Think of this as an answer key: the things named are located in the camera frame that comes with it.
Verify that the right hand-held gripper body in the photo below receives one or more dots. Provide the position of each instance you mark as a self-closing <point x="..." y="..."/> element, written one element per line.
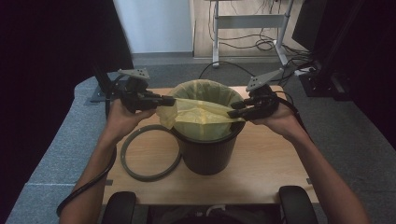
<point x="264" y="99"/>

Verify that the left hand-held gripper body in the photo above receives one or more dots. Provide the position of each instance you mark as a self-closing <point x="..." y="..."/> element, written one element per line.
<point x="134" y="93"/>

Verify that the yellow trash bag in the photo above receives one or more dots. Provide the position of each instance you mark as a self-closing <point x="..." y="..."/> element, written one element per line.
<point x="199" y="115"/>

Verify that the dark grey trash bin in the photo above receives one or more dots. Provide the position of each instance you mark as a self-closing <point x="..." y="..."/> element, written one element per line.
<point x="207" y="155"/>

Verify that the person's left hand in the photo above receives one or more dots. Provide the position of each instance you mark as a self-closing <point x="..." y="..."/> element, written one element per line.
<point x="124" y="119"/>

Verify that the person's right hand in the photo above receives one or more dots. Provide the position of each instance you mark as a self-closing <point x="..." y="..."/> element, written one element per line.
<point x="285" y="121"/>

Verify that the black metal stand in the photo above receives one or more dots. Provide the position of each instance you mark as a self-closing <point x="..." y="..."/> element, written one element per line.
<point x="101" y="84"/>

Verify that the white power strip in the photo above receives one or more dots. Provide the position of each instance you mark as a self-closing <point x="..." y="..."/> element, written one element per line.
<point x="303" y="71"/>

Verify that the black stand base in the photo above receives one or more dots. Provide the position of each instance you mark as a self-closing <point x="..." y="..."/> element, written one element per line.
<point x="323" y="85"/>

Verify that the dark monitor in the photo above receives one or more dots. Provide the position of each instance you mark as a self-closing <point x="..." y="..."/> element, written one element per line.
<point x="308" y="28"/>

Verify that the person's dark clothing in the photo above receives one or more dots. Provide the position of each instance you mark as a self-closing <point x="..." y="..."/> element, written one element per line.
<point x="243" y="216"/>

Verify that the black chair armrest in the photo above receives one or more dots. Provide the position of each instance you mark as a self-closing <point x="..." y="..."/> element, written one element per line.
<point x="297" y="205"/>
<point x="120" y="208"/>

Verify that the white desk frame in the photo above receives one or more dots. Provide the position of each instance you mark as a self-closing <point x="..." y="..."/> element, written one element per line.
<point x="249" y="21"/>

